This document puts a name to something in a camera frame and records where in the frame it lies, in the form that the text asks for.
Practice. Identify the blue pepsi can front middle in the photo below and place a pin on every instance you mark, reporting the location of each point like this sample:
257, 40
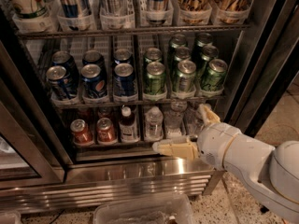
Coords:
94, 80

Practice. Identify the fridge glass door left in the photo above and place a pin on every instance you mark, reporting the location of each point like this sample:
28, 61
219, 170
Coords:
29, 125

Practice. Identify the blue pepsi can front left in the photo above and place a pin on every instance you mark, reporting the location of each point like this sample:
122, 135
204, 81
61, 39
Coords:
61, 82

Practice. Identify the blue pepsi can rear middle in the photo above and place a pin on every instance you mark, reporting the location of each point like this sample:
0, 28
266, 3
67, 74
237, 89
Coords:
93, 57

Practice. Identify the stainless steel fridge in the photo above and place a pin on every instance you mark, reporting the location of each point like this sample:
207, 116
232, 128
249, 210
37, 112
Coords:
97, 174

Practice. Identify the blue pepsi can rear left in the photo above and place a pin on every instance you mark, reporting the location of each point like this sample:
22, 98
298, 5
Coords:
66, 60

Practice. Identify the green soda can front right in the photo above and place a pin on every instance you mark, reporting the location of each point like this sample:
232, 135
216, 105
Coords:
214, 75

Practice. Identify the green soda can back middle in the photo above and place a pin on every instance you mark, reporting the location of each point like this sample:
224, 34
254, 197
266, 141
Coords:
177, 40

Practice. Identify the fridge glass door right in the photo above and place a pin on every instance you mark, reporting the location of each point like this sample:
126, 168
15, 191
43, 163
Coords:
265, 62

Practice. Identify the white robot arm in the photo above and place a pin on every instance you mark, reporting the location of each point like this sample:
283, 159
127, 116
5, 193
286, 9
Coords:
270, 174

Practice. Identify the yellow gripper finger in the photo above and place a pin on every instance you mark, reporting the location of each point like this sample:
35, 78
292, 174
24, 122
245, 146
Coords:
181, 147
208, 116

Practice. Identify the fridge glass door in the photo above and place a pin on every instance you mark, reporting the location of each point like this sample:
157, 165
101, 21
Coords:
265, 62
29, 125

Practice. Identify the red soda can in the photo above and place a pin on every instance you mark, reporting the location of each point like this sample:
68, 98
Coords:
82, 135
105, 132

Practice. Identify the clear plastic bin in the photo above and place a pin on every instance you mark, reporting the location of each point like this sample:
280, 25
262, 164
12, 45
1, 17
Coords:
151, 209

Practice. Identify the green soda can rear left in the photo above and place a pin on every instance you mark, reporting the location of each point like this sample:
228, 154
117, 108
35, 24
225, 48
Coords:
152, 55

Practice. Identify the red soda can right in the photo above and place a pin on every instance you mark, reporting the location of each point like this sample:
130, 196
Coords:
105, 132

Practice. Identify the red soda can left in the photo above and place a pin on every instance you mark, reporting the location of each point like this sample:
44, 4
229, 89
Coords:
82, 135

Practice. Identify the green soda can back right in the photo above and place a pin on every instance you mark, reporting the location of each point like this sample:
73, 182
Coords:
201, 40

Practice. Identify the white paper cup drink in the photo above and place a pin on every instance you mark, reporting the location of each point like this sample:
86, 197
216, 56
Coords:
29, 9

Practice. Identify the blue pepsi can rear right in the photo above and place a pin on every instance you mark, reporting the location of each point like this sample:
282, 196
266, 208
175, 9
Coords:
123, 56

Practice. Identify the clear water bottle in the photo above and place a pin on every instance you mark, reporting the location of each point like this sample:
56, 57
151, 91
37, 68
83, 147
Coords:
174, 114
153, 123
195, 122

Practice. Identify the blue pepsi can front right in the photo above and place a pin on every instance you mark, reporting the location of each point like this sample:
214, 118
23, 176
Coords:
124, 80

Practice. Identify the brown drink bottle white label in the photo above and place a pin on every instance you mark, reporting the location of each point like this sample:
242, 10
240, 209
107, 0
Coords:
128, 128

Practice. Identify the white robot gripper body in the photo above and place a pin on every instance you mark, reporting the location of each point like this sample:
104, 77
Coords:
215, 143

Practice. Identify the green soda can front middle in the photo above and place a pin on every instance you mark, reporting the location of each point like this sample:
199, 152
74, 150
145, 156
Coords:
184, 76

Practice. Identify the blue pepsi can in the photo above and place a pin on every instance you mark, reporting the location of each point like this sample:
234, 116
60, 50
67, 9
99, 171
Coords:
93, 57
94, 80
124, 80
61, 82
66, 60
123, 56

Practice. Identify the green soda can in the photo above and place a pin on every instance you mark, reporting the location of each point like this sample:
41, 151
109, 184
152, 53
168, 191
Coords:
177, 40
152, 55
201, 40
184, 76
181, 54
154, 78
207, 54
214, 75

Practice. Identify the green soda can front left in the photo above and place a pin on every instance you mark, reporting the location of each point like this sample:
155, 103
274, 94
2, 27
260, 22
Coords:
154, 78

